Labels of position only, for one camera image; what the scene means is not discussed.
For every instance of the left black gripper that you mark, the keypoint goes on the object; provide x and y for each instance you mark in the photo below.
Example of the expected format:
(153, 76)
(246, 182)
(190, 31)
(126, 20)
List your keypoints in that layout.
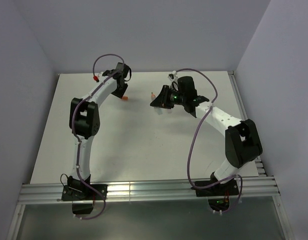
(120, 94)

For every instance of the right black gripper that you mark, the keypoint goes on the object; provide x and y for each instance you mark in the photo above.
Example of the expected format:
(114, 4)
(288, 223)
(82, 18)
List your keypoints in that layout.
(162, 100)

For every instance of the orange marker pen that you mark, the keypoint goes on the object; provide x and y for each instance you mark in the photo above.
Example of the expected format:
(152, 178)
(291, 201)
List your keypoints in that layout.
(154, 105)

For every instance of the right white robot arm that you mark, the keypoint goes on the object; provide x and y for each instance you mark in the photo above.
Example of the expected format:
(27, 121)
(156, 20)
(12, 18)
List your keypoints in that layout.
(242, 142)

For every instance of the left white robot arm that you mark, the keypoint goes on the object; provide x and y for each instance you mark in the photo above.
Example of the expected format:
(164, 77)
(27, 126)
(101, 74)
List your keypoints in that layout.
(85, 124)

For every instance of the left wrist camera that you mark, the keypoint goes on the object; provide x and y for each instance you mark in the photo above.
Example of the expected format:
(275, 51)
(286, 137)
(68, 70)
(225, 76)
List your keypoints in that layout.
(100, 77)

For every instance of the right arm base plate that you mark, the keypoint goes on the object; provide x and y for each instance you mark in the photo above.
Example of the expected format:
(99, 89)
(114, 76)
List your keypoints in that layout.
(218, 196)

